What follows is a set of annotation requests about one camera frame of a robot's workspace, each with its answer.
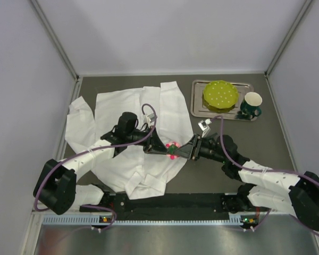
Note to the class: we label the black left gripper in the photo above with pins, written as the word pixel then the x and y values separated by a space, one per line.
pixel 150 143

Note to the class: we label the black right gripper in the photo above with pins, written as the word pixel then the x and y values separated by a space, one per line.
pixel 196 146

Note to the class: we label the pink flower brooch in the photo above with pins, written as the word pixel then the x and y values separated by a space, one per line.
pixel 171 147

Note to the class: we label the white shirt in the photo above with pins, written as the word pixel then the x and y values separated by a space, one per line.
pixel 138 174

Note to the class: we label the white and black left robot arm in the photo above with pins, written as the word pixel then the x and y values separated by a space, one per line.
pixel 56 185

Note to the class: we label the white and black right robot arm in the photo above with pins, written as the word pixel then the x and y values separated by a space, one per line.
pixel 284 191

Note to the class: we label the silver metal tray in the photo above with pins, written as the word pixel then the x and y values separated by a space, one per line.
pixel 198 109

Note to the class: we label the green dotted plate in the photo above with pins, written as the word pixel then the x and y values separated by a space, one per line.
pixel 220 96

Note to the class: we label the dark green mug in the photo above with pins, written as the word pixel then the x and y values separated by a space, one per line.
pixel 250 106

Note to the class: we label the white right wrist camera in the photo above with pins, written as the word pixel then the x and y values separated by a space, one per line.
pixel 204 126

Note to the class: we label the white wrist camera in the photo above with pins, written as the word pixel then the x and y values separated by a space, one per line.
pixel 204 126
pixel 150 118

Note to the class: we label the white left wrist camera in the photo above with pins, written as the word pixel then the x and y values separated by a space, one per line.
pixel 150 118

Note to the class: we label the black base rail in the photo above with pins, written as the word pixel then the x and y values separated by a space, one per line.
pixel 178 206

